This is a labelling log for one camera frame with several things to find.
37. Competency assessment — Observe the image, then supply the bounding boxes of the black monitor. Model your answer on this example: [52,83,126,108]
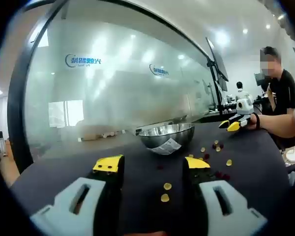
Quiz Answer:
[206,37,229,91]

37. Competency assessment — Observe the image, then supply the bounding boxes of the black wrist strap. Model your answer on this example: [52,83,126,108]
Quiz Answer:
[253,112,262,130]

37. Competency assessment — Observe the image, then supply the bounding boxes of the black glass door frame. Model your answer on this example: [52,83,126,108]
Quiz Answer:
[6,0,76,174]

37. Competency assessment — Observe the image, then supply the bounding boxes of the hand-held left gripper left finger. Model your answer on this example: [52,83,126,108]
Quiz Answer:
[30,154,125,236]

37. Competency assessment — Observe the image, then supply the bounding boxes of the person's right hand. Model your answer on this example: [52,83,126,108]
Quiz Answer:
[247,114,259,130]

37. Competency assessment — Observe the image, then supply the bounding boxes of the white paper label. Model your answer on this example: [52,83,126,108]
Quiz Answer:
[151,138,182,155]

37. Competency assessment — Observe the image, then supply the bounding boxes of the steel bowl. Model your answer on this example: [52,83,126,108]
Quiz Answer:
[137,122,196,155]

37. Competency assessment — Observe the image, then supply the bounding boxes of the dark screen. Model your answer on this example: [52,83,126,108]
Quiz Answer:
[254,73,266,87]

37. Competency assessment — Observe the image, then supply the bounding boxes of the gummy candies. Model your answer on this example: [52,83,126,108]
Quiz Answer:
[156,140,234,204]

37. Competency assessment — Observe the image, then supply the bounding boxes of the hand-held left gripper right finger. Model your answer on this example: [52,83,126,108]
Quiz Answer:
[184,156,268,236]

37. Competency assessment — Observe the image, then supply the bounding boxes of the black desk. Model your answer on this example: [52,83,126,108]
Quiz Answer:
[194,108,239,123]

